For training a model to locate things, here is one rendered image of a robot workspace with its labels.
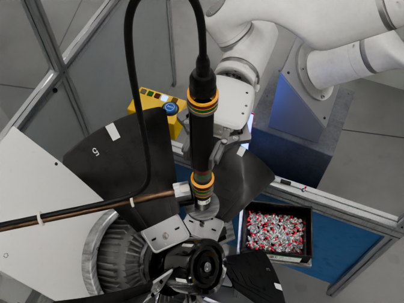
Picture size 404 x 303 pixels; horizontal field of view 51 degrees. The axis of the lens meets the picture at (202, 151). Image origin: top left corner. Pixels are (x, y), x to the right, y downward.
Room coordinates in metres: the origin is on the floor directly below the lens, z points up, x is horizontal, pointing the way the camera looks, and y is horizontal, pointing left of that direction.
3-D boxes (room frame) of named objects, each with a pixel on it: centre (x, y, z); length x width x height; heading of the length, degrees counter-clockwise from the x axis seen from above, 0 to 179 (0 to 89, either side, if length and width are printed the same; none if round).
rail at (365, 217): (0.67, -0.23, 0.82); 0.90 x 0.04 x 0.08; 68
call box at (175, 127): (0.81, 0.14, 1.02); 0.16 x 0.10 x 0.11; 68
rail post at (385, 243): (0.51, -0.63, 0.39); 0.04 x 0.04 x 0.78; 68
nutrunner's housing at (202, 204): (0.37, 0.00, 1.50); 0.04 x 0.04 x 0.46
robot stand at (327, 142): (0.91, -0.35, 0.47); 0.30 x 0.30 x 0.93; 65
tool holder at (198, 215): (0.37, 0.01, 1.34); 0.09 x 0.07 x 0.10; 103
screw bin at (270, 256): (0.49, -0.23, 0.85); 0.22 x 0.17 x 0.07; 83
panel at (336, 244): (0.67, -0.23, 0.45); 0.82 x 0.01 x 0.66; 68
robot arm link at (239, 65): (0.53, -0.06, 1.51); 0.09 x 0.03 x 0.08; 68
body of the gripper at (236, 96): (0.47, -0.04, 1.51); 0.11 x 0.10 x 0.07; 158
